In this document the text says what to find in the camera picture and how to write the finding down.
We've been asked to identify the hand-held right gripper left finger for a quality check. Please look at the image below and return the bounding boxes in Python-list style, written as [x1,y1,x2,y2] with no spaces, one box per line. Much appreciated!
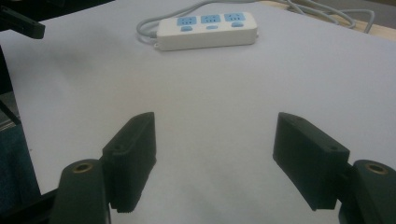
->
[102,111,157,215]

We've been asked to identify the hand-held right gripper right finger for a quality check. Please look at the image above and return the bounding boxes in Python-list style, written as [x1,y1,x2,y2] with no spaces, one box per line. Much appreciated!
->
[273,111,351,212]

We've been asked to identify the dark blue cloth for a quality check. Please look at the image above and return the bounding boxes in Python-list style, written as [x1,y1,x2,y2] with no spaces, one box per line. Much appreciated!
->
[0,123,42,216]

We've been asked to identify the black bar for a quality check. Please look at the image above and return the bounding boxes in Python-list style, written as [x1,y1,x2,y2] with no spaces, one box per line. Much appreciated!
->
[0,5,47,40]

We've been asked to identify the grey power strip cable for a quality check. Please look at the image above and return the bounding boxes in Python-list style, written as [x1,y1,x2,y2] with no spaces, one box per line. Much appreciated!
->
[135,0,225,43]

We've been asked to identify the white power strip blue sockets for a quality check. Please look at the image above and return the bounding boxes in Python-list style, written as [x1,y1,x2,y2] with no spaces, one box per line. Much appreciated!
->
[154,11,260,52]

